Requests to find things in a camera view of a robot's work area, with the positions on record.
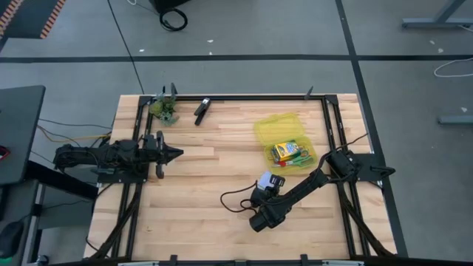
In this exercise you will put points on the crayon box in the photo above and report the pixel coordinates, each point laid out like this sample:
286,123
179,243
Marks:
285,150

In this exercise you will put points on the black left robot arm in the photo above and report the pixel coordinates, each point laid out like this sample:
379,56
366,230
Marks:
103,155

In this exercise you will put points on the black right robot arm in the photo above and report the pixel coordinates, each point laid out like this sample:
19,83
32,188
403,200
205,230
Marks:
295,194

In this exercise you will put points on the grey table leg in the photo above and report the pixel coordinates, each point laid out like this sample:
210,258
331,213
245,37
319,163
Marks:
456,119
436,23

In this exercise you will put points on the black striped floor mat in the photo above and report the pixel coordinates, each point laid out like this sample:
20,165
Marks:
26,18

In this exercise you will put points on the black aluminium table frame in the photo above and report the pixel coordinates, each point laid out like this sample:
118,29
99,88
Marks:
258,98

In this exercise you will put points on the dark grey desk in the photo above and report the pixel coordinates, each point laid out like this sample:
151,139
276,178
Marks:
18,133

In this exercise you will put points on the black computer mouse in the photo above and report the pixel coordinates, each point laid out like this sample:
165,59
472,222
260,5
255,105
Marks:
10,238

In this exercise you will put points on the black equipment case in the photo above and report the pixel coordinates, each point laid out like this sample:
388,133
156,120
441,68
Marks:
166,3

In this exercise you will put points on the yellow translucent plastic case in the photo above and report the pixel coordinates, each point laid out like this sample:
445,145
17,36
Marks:
281,129

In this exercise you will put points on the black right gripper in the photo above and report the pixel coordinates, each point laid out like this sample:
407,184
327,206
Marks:
264,197

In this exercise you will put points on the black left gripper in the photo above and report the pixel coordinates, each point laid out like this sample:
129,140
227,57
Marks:
153,153

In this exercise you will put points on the small potted green plant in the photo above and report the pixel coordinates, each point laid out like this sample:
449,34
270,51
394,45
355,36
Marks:
164,109

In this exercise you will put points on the red eraser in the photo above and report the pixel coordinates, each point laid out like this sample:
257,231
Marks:
282,163

